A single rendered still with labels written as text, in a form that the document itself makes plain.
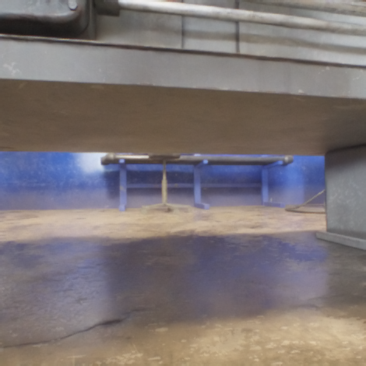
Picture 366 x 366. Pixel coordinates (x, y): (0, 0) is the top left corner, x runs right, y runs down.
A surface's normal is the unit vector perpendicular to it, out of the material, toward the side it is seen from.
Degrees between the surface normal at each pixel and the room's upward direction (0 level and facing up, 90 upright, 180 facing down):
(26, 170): 90
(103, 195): 90
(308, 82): 90
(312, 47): 90
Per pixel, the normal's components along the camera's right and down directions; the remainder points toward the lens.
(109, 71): 0.18, -0.03
